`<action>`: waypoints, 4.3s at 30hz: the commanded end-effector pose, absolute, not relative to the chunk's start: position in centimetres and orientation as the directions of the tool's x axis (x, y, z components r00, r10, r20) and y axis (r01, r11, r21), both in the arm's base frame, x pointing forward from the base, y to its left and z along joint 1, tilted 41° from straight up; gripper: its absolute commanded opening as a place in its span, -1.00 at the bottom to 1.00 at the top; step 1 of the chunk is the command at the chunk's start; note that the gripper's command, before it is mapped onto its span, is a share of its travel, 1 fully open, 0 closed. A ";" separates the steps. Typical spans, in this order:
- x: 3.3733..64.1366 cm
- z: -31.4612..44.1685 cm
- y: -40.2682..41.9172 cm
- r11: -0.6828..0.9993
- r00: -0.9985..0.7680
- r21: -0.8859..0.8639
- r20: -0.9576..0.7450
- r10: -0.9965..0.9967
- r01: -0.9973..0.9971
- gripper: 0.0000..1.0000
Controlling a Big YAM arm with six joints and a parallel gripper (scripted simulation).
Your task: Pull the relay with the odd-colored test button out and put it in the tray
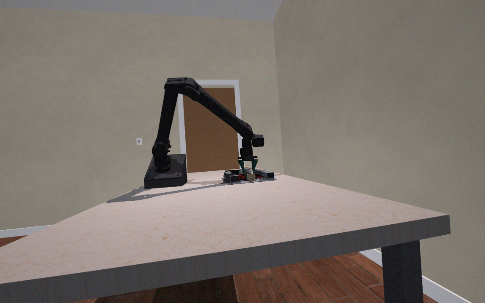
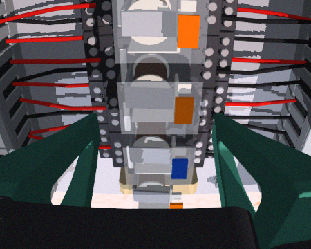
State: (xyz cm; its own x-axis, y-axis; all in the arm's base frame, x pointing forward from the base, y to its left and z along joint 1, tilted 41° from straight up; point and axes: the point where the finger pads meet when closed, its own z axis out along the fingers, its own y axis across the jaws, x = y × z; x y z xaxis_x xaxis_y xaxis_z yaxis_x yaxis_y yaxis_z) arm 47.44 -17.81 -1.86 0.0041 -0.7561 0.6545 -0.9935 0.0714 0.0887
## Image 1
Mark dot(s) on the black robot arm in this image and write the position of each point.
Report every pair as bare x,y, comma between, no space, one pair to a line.
189,87

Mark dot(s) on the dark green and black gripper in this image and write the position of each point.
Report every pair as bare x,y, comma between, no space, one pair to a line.
247,156

